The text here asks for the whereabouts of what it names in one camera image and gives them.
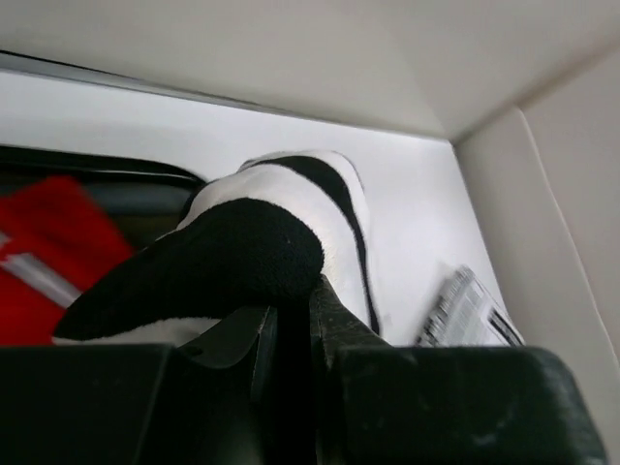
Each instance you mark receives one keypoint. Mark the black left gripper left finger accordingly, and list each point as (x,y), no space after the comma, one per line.
(225,388)

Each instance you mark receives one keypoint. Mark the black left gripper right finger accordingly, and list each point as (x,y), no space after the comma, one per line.
(332,327)

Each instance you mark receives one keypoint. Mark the black white striped towel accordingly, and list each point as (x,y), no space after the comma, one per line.
(266,234)

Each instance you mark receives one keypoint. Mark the newspaper print cloth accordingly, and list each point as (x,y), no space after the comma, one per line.
(465,314)

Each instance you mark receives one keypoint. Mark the red shorts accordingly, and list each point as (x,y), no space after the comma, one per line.
(56,243)

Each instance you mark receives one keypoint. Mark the open black suitcase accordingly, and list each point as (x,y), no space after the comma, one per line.
(144,199)

